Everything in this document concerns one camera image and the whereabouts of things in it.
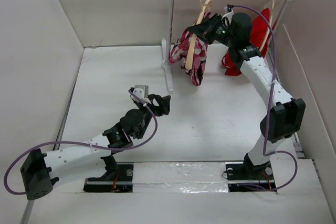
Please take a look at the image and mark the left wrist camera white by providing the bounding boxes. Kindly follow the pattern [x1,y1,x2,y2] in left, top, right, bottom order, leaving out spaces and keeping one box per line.
[130,85,150,103]

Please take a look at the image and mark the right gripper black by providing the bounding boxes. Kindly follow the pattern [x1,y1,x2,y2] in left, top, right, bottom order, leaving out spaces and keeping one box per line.
[188,13,237,47]

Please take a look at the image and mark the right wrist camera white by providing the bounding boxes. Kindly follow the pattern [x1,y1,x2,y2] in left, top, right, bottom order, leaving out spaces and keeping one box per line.
[222,4,234,27]

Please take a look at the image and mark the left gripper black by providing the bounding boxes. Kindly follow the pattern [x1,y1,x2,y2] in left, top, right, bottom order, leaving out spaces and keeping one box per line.
[135,93,169,140]

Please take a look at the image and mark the silver tape strip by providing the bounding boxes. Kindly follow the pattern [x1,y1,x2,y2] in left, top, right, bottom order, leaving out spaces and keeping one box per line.
[132,162,229,194]

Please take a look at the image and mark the wooden hanger with red garment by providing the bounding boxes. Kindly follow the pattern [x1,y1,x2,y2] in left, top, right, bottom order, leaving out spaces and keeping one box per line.
[259,0,284,52]

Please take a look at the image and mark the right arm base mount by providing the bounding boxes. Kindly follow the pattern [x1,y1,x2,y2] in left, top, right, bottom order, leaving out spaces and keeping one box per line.
[222,155,276,193]

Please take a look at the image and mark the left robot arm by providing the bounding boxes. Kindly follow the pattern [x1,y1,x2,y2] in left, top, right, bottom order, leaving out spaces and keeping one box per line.
[20,89,171,200]

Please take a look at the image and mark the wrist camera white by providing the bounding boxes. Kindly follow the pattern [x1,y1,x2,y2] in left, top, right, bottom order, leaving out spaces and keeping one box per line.
[222,4,234,27]
[130,85,150,103]

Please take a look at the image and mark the red garment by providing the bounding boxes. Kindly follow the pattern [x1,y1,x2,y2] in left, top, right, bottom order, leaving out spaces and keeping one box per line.
[222,16,270,77]

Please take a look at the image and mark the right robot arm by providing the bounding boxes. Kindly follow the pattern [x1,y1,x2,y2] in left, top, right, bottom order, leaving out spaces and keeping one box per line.
[187,13,306,179]

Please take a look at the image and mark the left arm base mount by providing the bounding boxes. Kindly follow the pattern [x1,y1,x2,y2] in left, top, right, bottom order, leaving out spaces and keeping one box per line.
[83,155,134,193]

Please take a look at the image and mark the pink camouflage trousers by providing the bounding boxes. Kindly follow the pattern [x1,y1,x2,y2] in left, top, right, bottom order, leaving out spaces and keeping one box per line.
[168,26,209,87]

